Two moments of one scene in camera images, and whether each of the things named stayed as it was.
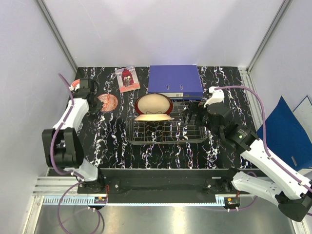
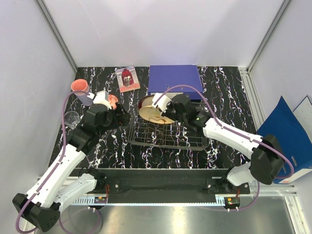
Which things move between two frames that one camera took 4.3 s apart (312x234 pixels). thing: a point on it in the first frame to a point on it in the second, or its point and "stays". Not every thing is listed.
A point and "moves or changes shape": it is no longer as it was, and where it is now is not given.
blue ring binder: (181, 82) stays
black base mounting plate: (163, 182) stays
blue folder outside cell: (287, 141) stays
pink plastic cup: (75, 85) stays
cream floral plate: (153, 117) moves or changes shape
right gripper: (195, 107) to (166, 113)
